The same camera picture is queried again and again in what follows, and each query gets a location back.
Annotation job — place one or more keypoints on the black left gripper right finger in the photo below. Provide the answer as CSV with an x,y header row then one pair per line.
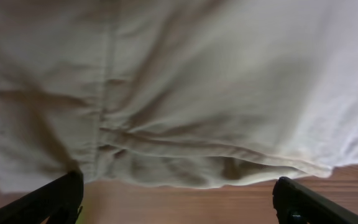
x,y
296,204

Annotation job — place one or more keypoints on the beige cotton shorts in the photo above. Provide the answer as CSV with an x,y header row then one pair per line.
x,y
196,94

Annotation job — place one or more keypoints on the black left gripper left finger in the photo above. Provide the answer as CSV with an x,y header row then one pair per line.
x,y
58,202

